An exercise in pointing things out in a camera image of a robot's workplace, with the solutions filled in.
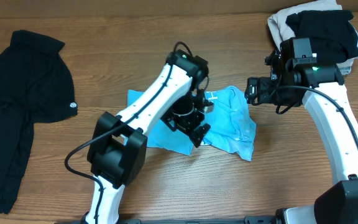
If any black t-shirt on left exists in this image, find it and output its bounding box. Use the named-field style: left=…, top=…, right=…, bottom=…
left=0, top=30, right=78, bottom=214

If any folded black t-shirt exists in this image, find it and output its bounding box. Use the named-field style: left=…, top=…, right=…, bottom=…
left=286, top=10, right=358, bottom=63

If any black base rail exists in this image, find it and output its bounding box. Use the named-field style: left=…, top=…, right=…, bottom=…
left=54, top=208, right=291, bottom=224

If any folded beige t-shirt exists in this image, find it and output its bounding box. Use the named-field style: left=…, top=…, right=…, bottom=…
left=267, top=0, right=358, bottom=75

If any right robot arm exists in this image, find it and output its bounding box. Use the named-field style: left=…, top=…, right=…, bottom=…
left=245, top=64, right=358, bottom=223

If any light blue t-shirt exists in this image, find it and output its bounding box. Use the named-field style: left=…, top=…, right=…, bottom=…
left=123, top=85, right=257, bottom=162

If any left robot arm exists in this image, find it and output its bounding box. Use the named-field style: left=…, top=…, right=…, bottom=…
left=81, top=50, right=214, bottom=223

